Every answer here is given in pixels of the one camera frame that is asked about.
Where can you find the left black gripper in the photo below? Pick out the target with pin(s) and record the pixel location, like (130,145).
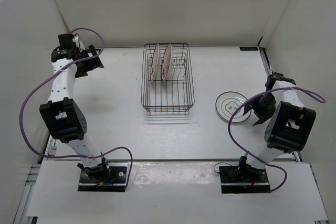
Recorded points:
(93,63)

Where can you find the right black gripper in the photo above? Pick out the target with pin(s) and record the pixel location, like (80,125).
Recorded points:
(262,115)

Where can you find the white plate teal rim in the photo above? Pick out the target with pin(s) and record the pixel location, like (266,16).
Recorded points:
(227,103)

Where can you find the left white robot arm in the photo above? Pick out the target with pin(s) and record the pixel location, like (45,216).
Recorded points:
(62,116)

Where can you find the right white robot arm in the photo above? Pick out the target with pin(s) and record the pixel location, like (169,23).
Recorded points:
(290,123)

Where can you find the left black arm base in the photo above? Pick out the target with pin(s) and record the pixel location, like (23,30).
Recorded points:
(114,180)

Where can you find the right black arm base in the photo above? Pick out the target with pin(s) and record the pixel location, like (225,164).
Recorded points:
(234,181)

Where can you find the left red-patterned plate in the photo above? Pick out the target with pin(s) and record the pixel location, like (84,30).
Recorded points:
(155,62)

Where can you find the red-patterned plate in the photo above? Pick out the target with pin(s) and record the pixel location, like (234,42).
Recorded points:
(166,62)
(155,62)

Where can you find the right dark table label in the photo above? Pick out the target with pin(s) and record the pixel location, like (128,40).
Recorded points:
(249,48)

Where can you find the middle red-patterned plate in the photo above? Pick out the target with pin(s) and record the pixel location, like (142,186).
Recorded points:
(166,62)

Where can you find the white front board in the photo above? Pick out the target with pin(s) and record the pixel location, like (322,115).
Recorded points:
(173,193)

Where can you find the metal wire dish rack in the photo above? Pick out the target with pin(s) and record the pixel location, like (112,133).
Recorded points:
(176,94)

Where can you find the aluminium table frame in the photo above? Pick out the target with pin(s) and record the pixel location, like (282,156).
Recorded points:
(34,176)

